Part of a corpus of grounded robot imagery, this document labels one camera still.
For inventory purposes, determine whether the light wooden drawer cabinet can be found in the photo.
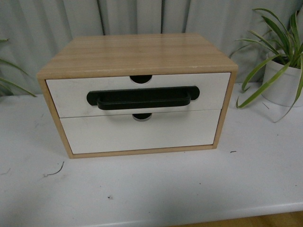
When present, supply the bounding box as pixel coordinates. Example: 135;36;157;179
37;34;238;158

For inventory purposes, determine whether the grey curtain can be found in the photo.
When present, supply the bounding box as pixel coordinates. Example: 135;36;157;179
0;0;303;95

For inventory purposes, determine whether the green spider plant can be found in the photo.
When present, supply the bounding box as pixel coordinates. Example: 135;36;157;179
236;8;303;109
0;37;36;101

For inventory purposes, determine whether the black drawer handle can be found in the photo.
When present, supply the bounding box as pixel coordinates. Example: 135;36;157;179
87;86;200;110

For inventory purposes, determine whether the white drawer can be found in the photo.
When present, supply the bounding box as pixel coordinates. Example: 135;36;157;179
46;72;230;118
61;110;220;154

